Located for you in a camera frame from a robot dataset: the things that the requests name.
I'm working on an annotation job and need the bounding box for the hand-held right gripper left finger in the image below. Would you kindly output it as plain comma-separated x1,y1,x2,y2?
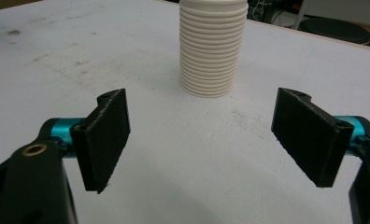
50,88,132,194

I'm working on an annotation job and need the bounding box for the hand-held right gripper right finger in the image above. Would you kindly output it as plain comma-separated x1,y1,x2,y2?
270,87,366,189

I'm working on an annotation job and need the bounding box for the white ribbed cup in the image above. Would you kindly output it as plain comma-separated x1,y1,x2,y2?
178,0,249,99

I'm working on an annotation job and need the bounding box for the round black stool seat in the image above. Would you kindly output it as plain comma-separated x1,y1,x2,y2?
298,17,370,46

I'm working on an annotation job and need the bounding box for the metal stand leg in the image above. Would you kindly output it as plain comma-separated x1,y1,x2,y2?
292,0,312,31

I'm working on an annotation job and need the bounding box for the dark equipment with cables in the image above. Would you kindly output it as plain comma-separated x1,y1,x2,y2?
247,0,304,24

